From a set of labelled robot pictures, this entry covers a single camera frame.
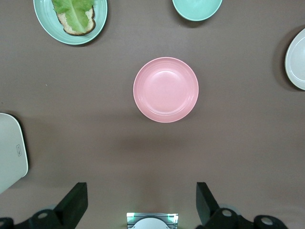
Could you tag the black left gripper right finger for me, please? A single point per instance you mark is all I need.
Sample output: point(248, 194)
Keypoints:
point(207, 210)

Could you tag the green deep bowl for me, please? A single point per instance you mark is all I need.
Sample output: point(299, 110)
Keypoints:
point(196, 8)

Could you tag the beige shallow bowl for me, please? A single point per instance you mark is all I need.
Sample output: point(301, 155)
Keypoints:
point(297, 64)

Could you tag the pink shallow bowl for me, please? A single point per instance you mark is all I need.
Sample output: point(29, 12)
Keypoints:
point(165, 90)

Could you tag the green plate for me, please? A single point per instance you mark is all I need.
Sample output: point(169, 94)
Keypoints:
point(47, 26)

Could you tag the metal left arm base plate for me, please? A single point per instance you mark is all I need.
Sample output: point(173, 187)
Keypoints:
point(129, 218)

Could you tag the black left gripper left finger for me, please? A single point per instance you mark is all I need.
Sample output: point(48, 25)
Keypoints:
point(71, 207)

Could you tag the green lettuce leaf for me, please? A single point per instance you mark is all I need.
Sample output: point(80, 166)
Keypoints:
point(71, 13)

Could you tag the toasted bread slice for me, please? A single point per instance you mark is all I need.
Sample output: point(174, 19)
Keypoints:
point(89, 22)

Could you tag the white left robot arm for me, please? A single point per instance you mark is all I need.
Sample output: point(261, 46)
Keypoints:
point(150, 224)

